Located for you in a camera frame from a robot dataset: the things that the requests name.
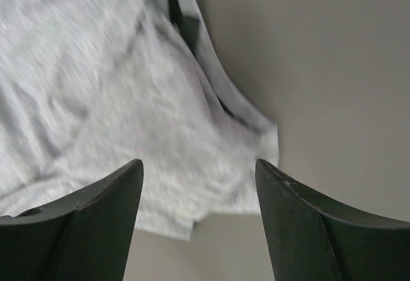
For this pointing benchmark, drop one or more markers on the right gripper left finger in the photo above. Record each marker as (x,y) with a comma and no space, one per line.
(85,235)

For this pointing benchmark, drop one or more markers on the grey t shirt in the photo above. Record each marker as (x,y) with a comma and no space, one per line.
(88,85)

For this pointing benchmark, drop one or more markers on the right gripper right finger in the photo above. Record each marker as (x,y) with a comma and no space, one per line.
(311,236)

